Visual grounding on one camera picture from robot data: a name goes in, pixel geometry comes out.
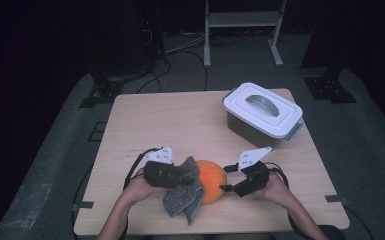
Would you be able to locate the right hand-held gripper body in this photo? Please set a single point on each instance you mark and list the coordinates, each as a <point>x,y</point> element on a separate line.
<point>256,180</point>

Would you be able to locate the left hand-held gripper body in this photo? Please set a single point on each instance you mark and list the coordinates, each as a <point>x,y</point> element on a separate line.
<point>160,175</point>

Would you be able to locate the orange plush toy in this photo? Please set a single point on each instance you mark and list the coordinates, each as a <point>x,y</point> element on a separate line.
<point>213,180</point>

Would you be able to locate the grey fluffy cloth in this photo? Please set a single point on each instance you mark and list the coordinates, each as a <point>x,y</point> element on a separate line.
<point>183,200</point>

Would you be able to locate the transparent grey plastic box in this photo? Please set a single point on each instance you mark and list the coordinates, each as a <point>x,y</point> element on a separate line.
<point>250,133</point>

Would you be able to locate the person's right hand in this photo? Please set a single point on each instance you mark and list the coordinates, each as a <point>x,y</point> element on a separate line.
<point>278,193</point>

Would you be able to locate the person's left hand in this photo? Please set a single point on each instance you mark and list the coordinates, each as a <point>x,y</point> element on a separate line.
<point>136,190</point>

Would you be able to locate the black tape square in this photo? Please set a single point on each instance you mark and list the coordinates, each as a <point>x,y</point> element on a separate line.
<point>91,131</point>

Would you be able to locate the dark grey tape strip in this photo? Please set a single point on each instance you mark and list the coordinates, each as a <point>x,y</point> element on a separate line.
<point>83,205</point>
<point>336,199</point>

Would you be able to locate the black chair armrest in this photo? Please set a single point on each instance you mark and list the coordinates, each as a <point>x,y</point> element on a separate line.
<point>335,232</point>

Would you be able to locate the black stand base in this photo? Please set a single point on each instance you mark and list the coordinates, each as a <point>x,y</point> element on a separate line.
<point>106,90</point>
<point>326,88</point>

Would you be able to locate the white metal stand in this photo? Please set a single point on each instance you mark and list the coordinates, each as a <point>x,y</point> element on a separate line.
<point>240,19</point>

